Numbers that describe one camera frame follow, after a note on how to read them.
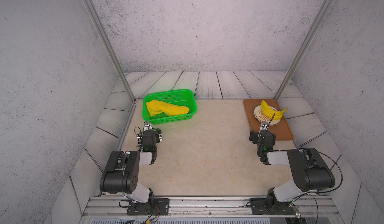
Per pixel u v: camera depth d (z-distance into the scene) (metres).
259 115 1.09
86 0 0.72
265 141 0.71
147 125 0.80
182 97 1.17
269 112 1.05
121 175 0.45
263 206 0.72
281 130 1.03
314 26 0.82
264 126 0.82
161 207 0.73
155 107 1.07
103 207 0.77
